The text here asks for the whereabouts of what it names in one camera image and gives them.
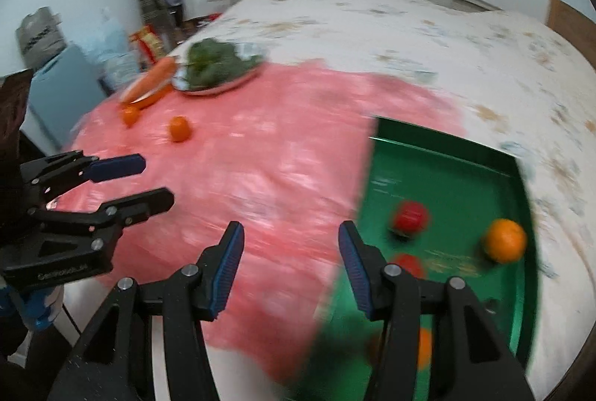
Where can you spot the red snack package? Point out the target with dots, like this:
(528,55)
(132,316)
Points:
(149,40)

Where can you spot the green leafy vegetable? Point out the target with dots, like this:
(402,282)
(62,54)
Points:
(214,61)

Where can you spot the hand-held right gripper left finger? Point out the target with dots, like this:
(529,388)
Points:
(228,273)

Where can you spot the red packet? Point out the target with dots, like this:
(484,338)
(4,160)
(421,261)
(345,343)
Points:
(214,17)

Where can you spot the orange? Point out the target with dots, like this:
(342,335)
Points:
(129,115)
(179,129)
(504,241)
(423,350)

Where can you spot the red apple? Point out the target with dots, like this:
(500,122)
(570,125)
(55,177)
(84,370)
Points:
(409,266)
(409,217)

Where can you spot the pink plastic sheet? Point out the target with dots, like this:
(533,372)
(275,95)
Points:
(260,159)

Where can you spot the grey fabric bag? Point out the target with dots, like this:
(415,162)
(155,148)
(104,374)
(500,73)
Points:
(39,33)

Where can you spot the person's left hand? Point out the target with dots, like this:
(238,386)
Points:
(32,312)

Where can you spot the blue rimmed white plate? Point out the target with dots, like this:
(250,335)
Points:
(205,90)

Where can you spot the light blue plastic bag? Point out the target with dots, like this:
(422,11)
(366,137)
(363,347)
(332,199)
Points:
(111,52)

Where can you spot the light blue suitcase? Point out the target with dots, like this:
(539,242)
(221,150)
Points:
(65,94)

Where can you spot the green cardboard box tray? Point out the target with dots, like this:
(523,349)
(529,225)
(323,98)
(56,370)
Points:
(447,196)

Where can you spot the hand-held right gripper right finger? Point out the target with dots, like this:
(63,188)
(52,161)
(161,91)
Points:
(356,275)

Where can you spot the wooden headboard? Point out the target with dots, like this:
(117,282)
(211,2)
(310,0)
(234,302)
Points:
(568,24)

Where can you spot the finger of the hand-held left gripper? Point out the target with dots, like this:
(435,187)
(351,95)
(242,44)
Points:
(139,203)
(116,166)

